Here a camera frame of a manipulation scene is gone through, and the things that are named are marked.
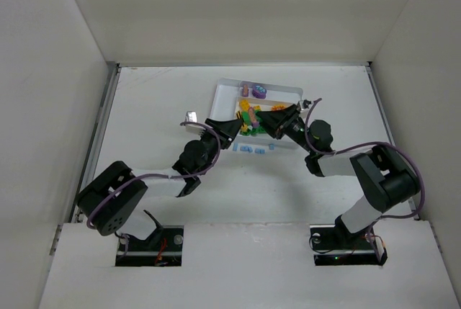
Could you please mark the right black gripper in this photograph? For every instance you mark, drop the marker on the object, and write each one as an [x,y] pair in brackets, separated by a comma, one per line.
[289,122]

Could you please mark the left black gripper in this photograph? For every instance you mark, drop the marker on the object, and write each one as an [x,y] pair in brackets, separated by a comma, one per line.
[213,128]

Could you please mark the green purple yellow lego cluster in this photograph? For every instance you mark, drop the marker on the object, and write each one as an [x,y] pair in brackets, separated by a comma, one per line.
[251,123]

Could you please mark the yellow long lego brick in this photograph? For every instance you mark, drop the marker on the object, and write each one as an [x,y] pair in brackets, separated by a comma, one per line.
[244,105]

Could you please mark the purple round lego piece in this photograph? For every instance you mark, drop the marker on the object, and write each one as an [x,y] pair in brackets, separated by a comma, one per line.
[259,91]

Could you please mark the purple butterfly wing lego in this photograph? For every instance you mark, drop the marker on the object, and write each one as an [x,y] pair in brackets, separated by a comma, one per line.
[244,90]

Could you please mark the yellow orange patterned lego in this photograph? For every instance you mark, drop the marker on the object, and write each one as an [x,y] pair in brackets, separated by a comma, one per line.
[278,107]

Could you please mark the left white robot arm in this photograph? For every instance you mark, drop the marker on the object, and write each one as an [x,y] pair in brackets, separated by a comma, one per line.
[110,200]

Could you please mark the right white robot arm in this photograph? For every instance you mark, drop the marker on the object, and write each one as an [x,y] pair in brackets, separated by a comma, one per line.
[385,174]

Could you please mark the white divided sorting tray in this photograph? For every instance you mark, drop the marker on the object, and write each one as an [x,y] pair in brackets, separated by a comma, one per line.
[225,105]

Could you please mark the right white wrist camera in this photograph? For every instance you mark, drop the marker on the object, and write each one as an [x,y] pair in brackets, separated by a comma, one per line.
[304,104]

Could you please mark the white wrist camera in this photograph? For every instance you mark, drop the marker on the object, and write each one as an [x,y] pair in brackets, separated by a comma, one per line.
[304,104]
[191,123]

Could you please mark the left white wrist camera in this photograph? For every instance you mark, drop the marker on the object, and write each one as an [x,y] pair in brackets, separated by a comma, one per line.
[191,123]

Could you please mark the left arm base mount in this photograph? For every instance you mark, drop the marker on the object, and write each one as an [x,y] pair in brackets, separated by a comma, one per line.
[162,247]

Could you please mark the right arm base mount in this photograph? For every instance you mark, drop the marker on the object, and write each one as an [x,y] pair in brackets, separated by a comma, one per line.
[333,245]

